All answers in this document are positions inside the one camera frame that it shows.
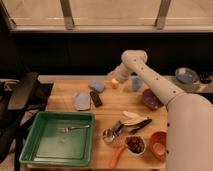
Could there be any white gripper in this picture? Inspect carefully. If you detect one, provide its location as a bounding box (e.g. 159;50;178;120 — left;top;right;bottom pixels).
107;63;131;84

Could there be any red bowl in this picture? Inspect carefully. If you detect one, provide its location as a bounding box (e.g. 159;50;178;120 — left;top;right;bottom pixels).
149;131;166;162

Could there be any black office chair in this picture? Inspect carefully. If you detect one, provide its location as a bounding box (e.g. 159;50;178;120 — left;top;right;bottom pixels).
0;72;48;171

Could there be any black rectangular block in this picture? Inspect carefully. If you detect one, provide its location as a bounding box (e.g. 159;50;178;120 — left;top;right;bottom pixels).
90;91;102;107

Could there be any silver fork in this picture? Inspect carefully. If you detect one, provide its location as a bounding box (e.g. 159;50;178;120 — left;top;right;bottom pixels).
58;125;90;133

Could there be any purple bowl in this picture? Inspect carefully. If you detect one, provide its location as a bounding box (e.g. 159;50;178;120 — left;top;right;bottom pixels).
142;89;163;110

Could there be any light blue cloth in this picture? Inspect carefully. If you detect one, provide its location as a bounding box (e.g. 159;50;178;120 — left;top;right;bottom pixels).
73;92;90;111

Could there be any silver measuring cup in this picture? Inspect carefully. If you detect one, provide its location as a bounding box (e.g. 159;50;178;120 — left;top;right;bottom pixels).
102;121;124;143

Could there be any yellow banana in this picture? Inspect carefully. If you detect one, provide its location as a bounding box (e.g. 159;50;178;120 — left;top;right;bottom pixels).
121;111;147;126

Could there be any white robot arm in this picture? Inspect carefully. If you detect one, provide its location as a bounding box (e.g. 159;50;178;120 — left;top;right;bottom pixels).
112;50;213;171

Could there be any white bowl with grapes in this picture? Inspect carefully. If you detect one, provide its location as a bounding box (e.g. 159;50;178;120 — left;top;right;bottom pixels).
125;136;146;156

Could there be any blue plate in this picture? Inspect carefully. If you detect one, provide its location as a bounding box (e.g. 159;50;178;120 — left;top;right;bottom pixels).
175;67;199;84

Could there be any green plastic tray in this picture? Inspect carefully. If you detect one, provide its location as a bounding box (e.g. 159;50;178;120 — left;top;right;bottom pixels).
19;112;95;167

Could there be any orange carrot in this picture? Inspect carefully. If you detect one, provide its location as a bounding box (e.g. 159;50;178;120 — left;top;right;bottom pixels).
109;145;127;168

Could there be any orange apple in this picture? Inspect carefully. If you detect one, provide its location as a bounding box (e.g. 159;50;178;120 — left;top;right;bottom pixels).
111;79;119;89

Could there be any blue cup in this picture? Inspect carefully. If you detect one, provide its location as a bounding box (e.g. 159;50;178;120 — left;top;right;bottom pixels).
132;77;143;92

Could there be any blue sponge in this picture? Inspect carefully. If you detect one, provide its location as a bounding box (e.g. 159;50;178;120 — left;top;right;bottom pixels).
88;80;105;93

